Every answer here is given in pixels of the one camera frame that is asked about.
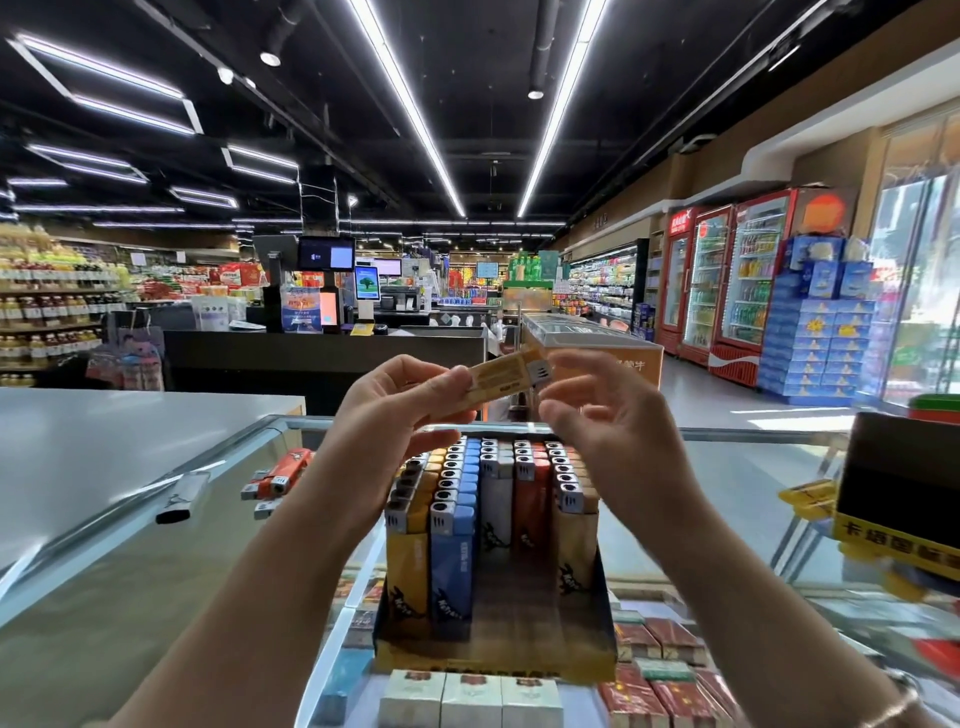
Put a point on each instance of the orange round sign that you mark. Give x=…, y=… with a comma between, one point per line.
x=825, y=213

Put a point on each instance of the row of red brown lighters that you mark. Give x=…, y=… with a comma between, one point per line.
x=531, y=510

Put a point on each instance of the tan patterned lighter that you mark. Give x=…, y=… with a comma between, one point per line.
x=503, y=378

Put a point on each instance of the brown cardboard carton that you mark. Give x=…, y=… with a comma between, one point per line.
x=593, y=338

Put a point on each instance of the row of grey white lighters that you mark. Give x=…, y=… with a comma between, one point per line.
x=497, y=510

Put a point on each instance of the blue yellow lighter display box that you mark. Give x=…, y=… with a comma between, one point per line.
x=510, y=638

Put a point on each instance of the row of cigarette packs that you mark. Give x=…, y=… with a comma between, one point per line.
x=473, y=702

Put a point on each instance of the large rectangular ceiling light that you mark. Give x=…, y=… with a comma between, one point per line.
x=98, y=66

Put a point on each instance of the black checkout monitor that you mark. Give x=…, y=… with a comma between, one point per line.
x=326, y=255

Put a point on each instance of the glass entrance doors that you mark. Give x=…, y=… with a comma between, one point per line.
x=927, y=263

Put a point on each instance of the hanging plastic bags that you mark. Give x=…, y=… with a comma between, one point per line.
x=128, y=363

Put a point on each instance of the glass display case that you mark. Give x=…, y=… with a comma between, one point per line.
x=735, y=495

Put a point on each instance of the open refrigerated chiller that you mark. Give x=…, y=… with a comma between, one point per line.
x=605, y=288

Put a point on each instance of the black checkout counter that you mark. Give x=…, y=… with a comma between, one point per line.
x=270, y=368

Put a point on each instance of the long ceiling light strip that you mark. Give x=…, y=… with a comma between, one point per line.
x=405, y=105
x=560, y=105

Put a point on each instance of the person's right hand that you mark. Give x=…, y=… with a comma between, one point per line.
x=630, y=443

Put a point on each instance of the person's left hand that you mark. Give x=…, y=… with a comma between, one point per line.
x=390, y=443

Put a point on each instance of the person's right forearm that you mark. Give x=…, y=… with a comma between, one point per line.
x=765, y=630

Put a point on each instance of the stack of blue cartons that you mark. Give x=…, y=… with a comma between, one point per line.
x=818, y=333

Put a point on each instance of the blue poster screen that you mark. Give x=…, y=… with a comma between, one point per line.
x=300, y=312

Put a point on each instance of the red drink fridge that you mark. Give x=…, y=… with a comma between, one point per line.
x=707, y=285
x=755, y=288
x=675, y=282

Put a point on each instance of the grocery rack with bottles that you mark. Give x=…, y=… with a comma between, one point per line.
x=60, y=300

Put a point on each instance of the row of tan lighters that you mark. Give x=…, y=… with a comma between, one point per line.
x=575, y=540

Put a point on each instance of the row of yellow lighters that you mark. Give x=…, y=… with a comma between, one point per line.
x=408, y=578

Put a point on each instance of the red green container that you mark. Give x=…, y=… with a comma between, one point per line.
x=938, y=408

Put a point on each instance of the person's left forearm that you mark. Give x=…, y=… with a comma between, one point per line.
x=255, y=630

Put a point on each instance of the black yellow display box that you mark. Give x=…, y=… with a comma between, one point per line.
x=903, y=480

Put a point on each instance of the small checkout screen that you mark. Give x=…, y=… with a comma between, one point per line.
x=368, y=284

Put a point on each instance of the pile of yellow red lighters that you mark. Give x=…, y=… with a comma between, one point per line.
x=282, y=473

